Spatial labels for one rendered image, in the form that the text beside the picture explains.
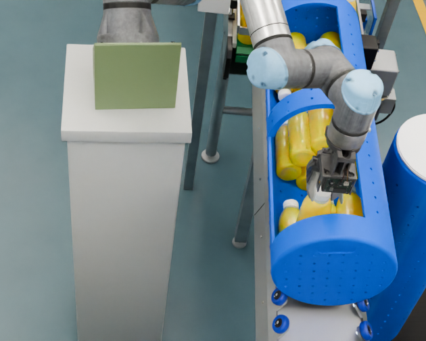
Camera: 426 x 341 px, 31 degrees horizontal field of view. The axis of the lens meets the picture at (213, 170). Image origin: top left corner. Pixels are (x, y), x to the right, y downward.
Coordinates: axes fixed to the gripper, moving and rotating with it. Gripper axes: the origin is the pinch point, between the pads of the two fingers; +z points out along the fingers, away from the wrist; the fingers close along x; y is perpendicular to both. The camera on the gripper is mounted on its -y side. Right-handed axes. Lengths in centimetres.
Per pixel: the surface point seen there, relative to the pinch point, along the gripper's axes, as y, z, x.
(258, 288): 1.3, 39.4, -7.8
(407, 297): -23, 77, 47
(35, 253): -60, 126, -81
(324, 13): -76, 9, 8
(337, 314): 11.3, 32.2, 10.4
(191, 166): -98, 110, -23
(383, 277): 10.5, 15.6, 16.9
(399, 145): -37, 21, 29
